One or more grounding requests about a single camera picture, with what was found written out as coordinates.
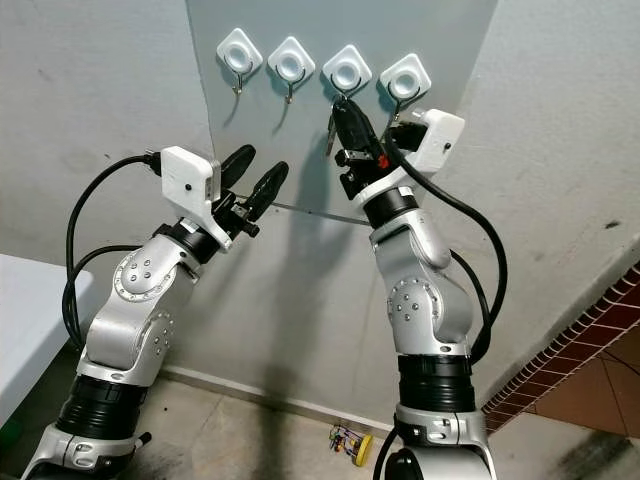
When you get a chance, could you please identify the white square wall hook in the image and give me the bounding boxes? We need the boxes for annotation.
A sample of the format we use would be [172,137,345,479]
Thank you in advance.
[215,26,265,97]
[378,52,433,117]
[321,43,374,102]
[267,35,318,105]

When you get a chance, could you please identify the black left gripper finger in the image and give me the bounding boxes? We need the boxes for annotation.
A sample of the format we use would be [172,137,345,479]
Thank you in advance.
[244,160,290,214]
[219,144,258,190]

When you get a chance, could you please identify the small yellow wheeled toy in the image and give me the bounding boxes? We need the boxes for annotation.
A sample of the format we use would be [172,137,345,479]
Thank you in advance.
[327,423,375,468]

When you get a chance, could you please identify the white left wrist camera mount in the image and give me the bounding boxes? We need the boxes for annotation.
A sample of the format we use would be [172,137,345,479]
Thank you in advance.
[159,145,232,250]

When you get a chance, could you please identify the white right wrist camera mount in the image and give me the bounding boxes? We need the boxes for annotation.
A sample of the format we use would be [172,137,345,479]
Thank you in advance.
[359,107,467,202]

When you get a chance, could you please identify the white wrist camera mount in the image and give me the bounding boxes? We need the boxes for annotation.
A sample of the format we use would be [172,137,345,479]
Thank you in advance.
[359,107,467,202]
[159,145,232,250]

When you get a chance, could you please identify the bunch of keys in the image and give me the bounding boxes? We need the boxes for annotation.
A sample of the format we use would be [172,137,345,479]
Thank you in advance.
[324,100,347,157]

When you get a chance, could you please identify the white folding table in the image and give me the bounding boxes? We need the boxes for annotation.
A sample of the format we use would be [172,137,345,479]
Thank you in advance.
[0,253,65,427]

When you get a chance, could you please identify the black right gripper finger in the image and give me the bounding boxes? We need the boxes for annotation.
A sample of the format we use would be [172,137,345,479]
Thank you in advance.
[332,99,360,162]
[345,101,382,154]

